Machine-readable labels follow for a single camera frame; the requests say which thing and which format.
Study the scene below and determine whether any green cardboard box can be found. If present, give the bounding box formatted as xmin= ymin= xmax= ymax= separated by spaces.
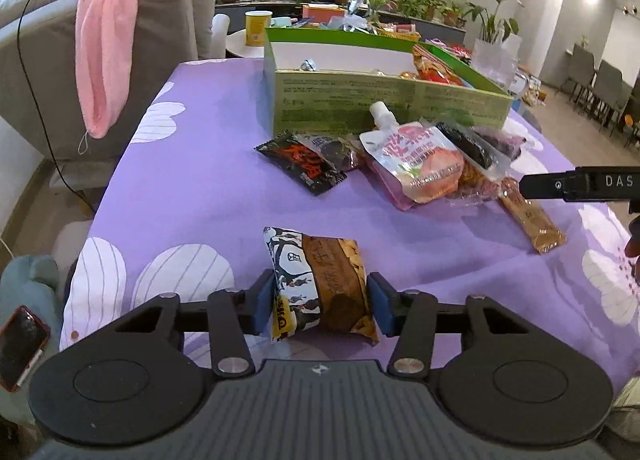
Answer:
xmin=262 ymin=26 xmax=515 ymax=138

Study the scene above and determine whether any grey armchair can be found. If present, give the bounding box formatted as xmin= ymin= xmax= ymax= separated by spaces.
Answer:
xmin=0 ymin=0 xmax=218 ymax=201

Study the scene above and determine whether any long brown snack bar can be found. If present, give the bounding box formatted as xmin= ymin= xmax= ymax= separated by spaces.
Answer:
xmin=500 ymin=177 xmax=567 ymax=255

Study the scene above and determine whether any grey dining chair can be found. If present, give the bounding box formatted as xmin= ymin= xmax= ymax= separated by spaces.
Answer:
xmin=607 ymin=80 xmax=640 ymax=148
xmin=557 ymin=42 xmax=596 ymax=106
xmin=580 ymin=59 xmax=626 ymax=126

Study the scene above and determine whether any purple dark snack packet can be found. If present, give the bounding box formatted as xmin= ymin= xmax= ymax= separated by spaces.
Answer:
xmin=472 ymin=126 xmax=528 ymax=161

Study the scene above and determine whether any yellow canister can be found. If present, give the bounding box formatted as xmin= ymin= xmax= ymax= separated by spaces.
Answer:
xmin=244 ymin=10 xmax=273 ymax=47

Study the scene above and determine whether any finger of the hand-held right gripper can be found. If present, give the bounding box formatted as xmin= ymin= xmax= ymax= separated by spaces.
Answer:
xmin=519 ymin=170 xmax=576 ymax=201

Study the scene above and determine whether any white round table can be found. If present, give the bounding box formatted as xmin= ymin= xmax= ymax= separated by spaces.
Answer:
xmin=225 ymin=30 xmax=266 ymax=60

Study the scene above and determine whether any purple floral tablecloth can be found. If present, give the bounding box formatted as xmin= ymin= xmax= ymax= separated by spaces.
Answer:
xmin=59 ymin=58 xmax=640 ymax=391

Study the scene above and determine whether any pink jelly drink pouch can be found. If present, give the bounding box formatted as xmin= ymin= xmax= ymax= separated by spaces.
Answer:
xmin=360 ymin=101 xmax=466 ymax=211

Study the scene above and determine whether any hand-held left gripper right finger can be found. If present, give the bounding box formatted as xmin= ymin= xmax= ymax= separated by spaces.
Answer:
xmin=367 ymin=273 xmax=531 ymax=377

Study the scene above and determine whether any teal plush toy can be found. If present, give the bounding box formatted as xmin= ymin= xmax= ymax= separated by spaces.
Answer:
xmin=0 ymin=254 xmax=66 ymax=421

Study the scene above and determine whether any clear dark dates packet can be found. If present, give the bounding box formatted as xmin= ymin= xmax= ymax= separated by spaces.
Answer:
xmin=434 ymin=121 xmax=511 ymax=181

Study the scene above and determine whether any large-leaf potted plant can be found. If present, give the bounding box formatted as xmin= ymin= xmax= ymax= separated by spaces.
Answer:
xmin=462 ymin=0 xmax=521 ymax=43

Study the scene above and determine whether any pink towel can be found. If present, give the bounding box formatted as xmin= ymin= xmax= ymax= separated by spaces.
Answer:
xmin=67 ymin=0 xmax=147 ymax=140

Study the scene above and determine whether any orange tissue box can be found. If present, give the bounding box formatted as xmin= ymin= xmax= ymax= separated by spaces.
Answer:
xmin=301 ymin=4 xmax=347 ymax=23

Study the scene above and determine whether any smartphone in red case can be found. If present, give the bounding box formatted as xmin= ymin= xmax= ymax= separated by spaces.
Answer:
xmin=0 ymin=305 xmax=52 ymax=392

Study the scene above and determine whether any patterned peanut snack packet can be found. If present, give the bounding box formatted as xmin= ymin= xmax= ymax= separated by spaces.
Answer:
xmin=263 ymin=226 xmax=379 ymax=343

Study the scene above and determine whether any black cable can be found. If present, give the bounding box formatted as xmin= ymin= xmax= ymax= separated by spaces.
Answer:
xmin=17 ymin=0 xmax=96 ymax=213

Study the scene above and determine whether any black red snack packet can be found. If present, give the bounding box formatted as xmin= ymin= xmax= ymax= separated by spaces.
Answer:
xmin=254 ymin=131 xmax=347 ymax=196

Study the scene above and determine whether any clear fried snack packet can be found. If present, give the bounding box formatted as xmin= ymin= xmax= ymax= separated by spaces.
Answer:
xmin=447 ymin=160 xmax=506 ymax=203

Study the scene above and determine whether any clear plastic pitcher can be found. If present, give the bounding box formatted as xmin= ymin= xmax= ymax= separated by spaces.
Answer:
xmin=472 ymin=37 xmax=520 ymax=91

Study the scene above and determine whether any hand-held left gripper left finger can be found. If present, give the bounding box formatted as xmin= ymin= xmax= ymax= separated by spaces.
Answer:
xmin=114 ymin=271 xmax=277 ymax=377

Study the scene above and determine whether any orange snack packet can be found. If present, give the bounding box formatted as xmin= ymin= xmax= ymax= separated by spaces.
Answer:
xmin=412 ymin=47 xmax=463 ymax=86

